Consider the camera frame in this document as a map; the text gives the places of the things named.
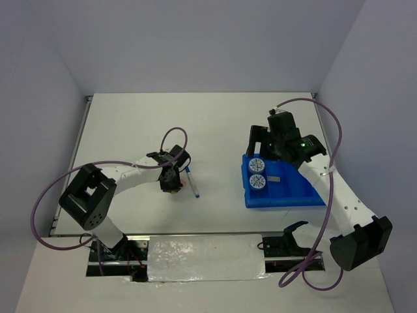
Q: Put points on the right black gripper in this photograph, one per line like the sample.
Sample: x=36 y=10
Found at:
x=260 y=134

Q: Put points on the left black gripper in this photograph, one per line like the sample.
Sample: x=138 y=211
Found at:
x=176 y=186

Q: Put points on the blue white marker pen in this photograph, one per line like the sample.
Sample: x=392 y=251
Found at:
x=192 y=182

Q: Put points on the blue slime jar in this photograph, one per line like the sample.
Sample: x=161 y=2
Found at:
x=257 y=183
x=256 y=166

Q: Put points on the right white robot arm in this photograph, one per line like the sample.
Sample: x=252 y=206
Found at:
x=364 y=235

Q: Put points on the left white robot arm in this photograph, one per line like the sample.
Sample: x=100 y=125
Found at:
x=88 y=197

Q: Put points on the blue plastic divided bin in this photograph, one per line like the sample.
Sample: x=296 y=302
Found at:
x=292 y=191

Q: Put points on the silver foil sheet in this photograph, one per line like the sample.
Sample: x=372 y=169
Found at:
x=205 y=258

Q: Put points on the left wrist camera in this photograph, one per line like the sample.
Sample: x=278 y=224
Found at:
x=160 y=157

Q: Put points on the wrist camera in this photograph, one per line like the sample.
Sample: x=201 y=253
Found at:
x=160 y=157
x=275 y=111

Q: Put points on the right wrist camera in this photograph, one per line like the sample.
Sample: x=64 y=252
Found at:
x=275 y=111

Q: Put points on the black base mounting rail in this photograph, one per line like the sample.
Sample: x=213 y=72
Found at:
x=280 y=250

